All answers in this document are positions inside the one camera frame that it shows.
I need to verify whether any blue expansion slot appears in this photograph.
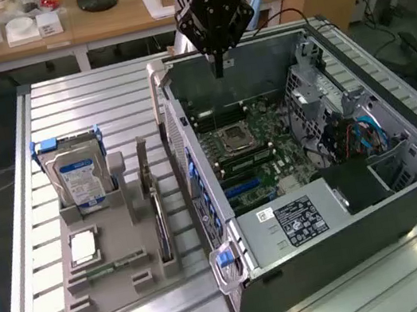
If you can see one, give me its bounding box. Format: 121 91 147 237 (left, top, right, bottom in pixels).
221 177 264 201

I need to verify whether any white box with round dish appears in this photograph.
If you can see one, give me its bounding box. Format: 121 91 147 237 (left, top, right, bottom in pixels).
3 14 43 49

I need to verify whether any hard disk with blue bracket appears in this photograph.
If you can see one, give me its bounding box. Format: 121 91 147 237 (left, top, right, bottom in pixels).
26 122 121 226

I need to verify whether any red wire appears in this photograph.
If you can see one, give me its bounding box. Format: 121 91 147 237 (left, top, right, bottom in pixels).
339 126 356 159

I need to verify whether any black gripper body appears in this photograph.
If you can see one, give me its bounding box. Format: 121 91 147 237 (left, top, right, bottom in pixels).
191 0 255 57

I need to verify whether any silver chipset heatsink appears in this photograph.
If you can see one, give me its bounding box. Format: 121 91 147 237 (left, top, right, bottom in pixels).
279 176 301 195

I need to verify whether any metal disk bay cage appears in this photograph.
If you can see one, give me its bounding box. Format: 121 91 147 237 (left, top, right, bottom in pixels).
275 28 393 173

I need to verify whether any blue disk wire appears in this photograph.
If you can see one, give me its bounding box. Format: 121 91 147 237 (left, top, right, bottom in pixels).
349 112 389 158

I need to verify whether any silver CPU chip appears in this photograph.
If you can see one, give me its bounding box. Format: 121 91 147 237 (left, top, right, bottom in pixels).
67 230 103 268

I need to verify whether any red packet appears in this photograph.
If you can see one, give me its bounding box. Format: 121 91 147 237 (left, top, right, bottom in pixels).
38 0 61 13

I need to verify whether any CPU socket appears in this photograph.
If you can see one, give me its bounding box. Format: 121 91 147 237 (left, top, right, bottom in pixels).
218 119 257 159

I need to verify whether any black power cable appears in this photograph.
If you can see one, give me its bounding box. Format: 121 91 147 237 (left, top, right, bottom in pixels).
251 1 333 41

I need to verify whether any grey power supply unit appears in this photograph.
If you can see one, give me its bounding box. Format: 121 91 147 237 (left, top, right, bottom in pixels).
231 174 362 272

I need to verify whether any green motherboard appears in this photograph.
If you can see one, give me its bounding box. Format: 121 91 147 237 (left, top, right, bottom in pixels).
181 79 333 222

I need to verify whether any wooden desk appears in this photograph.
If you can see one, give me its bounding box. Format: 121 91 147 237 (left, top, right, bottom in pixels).
0 0 291 76

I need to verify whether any grey printed parts rack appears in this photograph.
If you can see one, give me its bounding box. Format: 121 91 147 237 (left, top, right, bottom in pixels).
37 142 191 312

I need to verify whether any white booklet stack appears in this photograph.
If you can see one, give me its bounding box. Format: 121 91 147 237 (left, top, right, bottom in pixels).
142 0 179 23

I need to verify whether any blue case latch tab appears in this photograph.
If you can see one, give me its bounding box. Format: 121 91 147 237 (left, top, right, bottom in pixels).
216 251 236 271

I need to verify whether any black Nvidia graphics card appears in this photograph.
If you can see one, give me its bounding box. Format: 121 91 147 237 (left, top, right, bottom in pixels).
132 132 177 267

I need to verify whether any open dark PC case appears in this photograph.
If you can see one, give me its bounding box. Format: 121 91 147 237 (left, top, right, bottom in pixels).
142 0 417 312

